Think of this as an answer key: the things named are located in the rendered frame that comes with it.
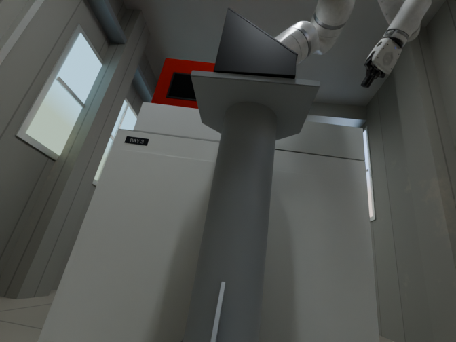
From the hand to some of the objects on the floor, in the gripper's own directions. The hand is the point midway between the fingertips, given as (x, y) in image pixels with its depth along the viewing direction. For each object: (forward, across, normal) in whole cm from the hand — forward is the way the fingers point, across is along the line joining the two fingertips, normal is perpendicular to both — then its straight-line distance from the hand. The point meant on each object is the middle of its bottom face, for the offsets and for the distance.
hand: (367, 81), depth 97 cm
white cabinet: (+122, +18, +35) cm, 129 cm away
